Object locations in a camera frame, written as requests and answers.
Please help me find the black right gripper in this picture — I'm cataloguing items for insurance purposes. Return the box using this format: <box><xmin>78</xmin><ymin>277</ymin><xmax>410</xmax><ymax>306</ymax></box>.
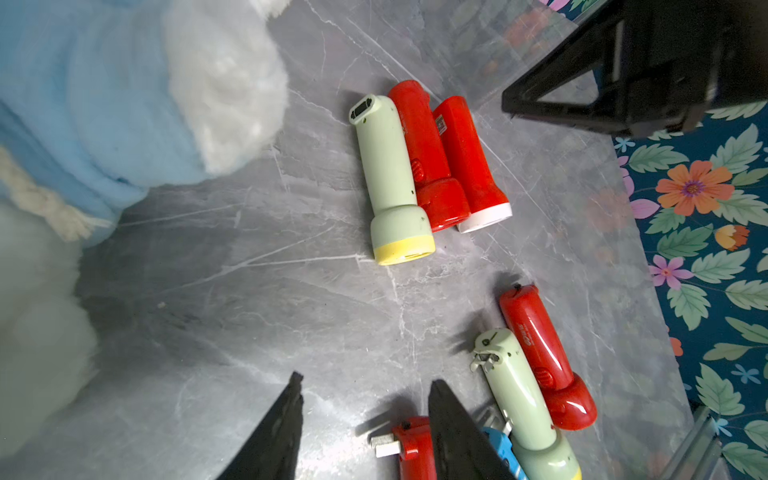
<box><xmin>501</xmin><ymin>1</ymin><xmax>767</xmax><ymax>137</ymax></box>

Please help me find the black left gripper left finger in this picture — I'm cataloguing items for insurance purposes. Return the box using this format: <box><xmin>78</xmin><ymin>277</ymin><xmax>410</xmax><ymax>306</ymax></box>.
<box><xmin>218</xmin><ymin>371</ymin><xmax>303</xmax><ymax>480</ymax></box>

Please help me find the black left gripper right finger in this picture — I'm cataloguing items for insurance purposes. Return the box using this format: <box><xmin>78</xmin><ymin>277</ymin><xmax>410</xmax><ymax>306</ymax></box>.
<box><xmin>428</xmin><ymin>379</ymin><xmax>501</xmax><ymax>479</ymax></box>

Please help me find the blue flashlight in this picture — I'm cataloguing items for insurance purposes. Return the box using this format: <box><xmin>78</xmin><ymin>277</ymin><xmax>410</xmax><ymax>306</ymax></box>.
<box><xmin>481</xmin><ymin>419</ymin><xmax>528</xmax><ymax>480</ymax></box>

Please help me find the red flashlight plain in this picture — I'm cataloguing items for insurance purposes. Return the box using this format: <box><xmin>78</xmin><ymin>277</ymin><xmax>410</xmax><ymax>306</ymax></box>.
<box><xmin>369</xmin><ymin>416</ymin><xmax>437</xmax><ymax>480</ymax></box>
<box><xmin>499</xmin><ymin>284</ymin><xmax>598</xmax><ymax>431</ymax></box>
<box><xmin>388</xmin><ymin>80</ymin><xmax>470</xmax><ymax>232</ymax></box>

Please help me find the pale green flashlight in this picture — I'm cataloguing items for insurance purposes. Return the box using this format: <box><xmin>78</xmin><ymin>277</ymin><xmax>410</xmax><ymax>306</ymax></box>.
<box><xmin>349</xmin><ymin>94</ymin><xmax>436</xmax><ymax>266</ymax></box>
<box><xmin>470</xmin><ymin>328</ymin><xmax>582</xmax><ymax>479</ymax></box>

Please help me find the red flashlight white logo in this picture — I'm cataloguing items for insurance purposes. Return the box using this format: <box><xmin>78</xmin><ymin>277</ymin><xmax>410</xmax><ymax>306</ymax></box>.
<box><xmin>433</xmin><ymin>96</ymin><xmax>512</xmax><ymax>234</ymax></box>

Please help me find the white teddy bear blue shirt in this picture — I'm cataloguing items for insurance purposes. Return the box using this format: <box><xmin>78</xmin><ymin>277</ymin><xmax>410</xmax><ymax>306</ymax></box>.
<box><xmin>1</xmin><ymin>1</ymin><xmax>288</xmax><ymax>457</ymax></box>

